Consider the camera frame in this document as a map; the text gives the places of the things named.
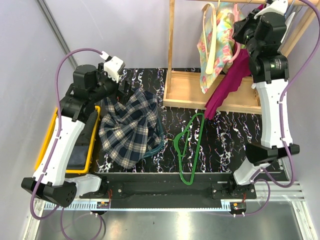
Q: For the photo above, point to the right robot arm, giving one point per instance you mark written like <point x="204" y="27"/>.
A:
<point x="261" y="32"/>

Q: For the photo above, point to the pink plastic hanger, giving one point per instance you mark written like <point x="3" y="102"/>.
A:
<point x="237" y="52"/>

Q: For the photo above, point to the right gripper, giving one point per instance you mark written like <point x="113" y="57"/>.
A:
<point x="239" y="26"/>

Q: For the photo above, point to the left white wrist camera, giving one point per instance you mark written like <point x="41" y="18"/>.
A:
<point x="113" y="66"/>

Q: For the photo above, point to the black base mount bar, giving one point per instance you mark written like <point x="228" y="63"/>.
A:
<point x="167" y="191"/>

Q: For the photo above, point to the teal plastic bin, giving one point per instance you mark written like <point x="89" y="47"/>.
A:
<point x="157" y="148"/>

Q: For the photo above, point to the wooden clothes rack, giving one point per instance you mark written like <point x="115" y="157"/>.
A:
<point x="182" y="89"/>

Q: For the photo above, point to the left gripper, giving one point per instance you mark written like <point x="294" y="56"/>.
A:
<point x="119" y="95"/>

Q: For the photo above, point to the floral pastel skirt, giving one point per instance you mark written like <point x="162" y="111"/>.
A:
<point x="216" y="45"/>

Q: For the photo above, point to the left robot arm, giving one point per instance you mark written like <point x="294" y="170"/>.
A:
<point x="75" y="120"/>

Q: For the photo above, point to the magenta pleated skirt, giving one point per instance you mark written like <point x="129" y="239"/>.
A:
<point x="227" y="85"/>

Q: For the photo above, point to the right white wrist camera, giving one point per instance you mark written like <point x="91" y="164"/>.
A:
<point x="273" y="6"/>

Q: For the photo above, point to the white garment on hanger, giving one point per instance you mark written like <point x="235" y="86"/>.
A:
<point x="288" y="22"/>

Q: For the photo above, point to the yellow plastic tray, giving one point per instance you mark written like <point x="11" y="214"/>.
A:
<point x="49" y="135"/>

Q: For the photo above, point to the plaid navy skirt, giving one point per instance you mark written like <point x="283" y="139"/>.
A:
<point x="128" y="131"/>

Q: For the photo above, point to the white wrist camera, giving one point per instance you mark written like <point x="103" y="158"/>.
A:
<point x="113" y="66"/>
<point x="273" y="6"/>

